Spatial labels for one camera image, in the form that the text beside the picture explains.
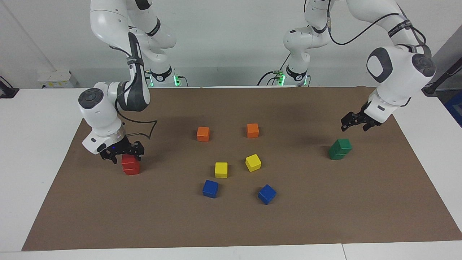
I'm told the green wooden cube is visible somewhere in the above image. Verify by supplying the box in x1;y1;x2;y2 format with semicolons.
328;146;349;160
331;138;353;153

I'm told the white box with yellow labels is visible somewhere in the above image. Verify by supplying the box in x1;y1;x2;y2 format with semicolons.
38;70;80;88

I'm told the black clamp mount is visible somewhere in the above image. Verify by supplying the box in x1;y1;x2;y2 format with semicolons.
0;76;19;99

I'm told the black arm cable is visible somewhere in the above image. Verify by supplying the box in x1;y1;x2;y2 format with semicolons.
115;97;158;139
325;0;432;58

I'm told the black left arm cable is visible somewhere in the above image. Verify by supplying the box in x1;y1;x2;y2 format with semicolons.
325;0;432;58

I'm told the brown paper table mat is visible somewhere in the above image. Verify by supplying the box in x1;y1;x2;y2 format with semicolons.
22;86;462;251

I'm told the black base cable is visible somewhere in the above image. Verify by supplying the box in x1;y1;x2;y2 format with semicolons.
257;70;279;86

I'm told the blue wooden cube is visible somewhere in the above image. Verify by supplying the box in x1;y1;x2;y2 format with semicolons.
258;184;277;205
202;180;219;199

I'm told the black stand pole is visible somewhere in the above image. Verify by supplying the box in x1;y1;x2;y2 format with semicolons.
420;58;462;96

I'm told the blue crate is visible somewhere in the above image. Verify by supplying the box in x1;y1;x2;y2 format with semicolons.
445;90;462;127

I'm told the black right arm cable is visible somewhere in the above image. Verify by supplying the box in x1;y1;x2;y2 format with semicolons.
115;97;158;139

